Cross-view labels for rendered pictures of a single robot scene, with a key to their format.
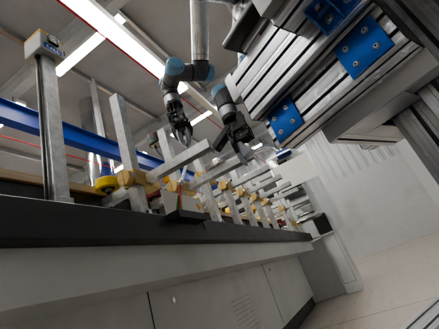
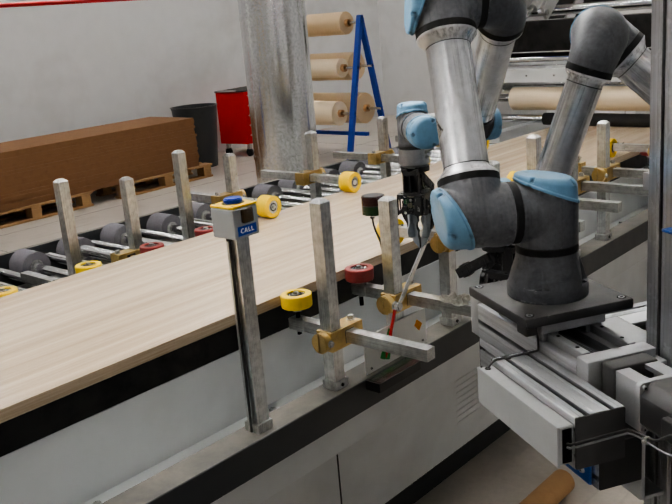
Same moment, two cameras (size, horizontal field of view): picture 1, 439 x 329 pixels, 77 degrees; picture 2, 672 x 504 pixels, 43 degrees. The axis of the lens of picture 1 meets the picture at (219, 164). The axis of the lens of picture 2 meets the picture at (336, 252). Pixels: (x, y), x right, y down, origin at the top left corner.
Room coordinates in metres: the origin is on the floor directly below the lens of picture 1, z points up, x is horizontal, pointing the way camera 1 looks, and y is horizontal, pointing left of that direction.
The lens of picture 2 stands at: (-1.01, -0.51, 1.58)
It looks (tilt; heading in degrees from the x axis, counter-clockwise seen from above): 15 degrees down; 23
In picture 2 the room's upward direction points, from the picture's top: 5 degrees counter-clockwise
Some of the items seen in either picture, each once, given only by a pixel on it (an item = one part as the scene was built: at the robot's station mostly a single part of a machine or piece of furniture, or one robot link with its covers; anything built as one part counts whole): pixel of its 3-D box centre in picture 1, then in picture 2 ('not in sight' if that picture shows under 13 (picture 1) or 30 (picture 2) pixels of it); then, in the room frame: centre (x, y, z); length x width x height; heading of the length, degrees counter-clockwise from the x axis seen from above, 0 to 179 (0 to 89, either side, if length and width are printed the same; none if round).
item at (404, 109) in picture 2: (168, 88); (413, 125); (0.99, 0.10, 1.31); 0.09 x 0.08 x 0.11; 28
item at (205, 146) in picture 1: (154, 176); (357, 337); (0.80, 0.21, 0.83); 0.43 x 0.03 x 0.04; 70
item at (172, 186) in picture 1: (181, 188); (398, 298); (1.03, 0.18, 0.85); 0.13 x 0.06 x 0.05; 160
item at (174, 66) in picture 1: (177, 72); (429, 130); (0.91, 0.03, 1.31); 0.11 x 0.11 x 0.08; 28
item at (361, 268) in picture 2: (155, 202); (360, 285); (1.10, 0.31, 0.85); 0.08 x 0.08 x 0.11
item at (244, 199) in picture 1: (243, 196); (535, 209); (1.72, -0.07, 0.93); 0.03 x 0.03 x 0.48; 70
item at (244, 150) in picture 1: (244, 151); not in sight; (0.93, -0.10, 0.86); 0.06 x 0.03 x 0.09; 70
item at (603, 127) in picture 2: (268, 207); (603, 186); (2.19, -0.24, 0.90); 0.03 x 0.03 x 0.48; 70
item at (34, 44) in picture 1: (44, 52); (235, 220); (0.53, 0.36, 1.18); 0.07 x 0.07 x 0.08; 70
